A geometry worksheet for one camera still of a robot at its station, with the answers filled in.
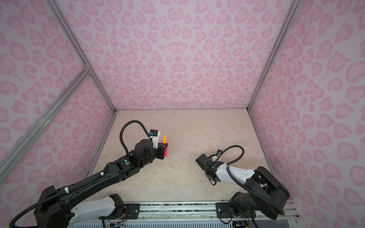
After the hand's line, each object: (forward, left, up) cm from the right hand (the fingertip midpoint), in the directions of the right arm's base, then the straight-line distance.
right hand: (209, 166), depth 89 cm
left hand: (+5, +24, +21) cm, 32 cm away
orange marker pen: (+6, +26, +22) cm, 34 cm away
